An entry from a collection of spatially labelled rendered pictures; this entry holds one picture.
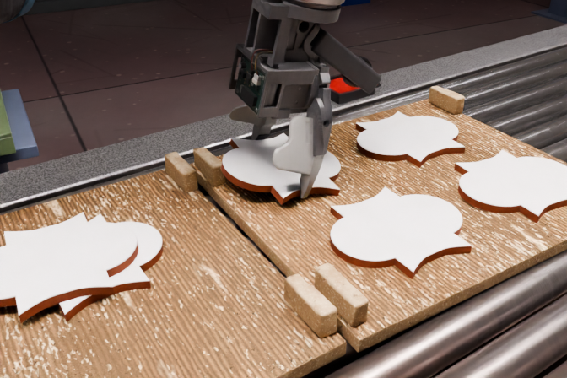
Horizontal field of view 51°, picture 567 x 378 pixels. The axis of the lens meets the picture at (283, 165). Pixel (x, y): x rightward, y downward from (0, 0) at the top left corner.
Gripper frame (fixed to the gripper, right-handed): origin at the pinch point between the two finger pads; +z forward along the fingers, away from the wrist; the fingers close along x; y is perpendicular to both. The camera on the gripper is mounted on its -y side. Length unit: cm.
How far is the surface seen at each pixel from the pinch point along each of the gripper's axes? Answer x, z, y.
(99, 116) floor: -228, 117, -47
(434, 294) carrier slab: 24.6, -1.3, -1.5
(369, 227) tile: 14.3, -1.1, -1.8
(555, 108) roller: 0, -5, -50
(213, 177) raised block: -2.3, 2.2, 7.7
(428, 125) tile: -1.3, -3.0, -23.7
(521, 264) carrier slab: 25.2, -2.7, -12.2
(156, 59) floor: -299, 116, -104
